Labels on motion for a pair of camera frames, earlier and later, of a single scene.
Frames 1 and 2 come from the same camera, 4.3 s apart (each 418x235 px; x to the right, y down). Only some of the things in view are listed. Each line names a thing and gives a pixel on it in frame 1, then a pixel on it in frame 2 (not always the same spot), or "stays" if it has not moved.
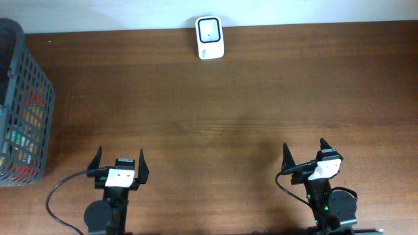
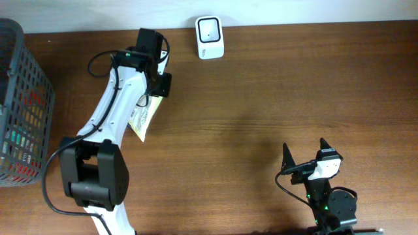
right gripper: x=302 y=173 stays
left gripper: x=144 y=173 -> x=166 y=87
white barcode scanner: x=211 y=44 stays
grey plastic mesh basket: x=27 y=109 stays
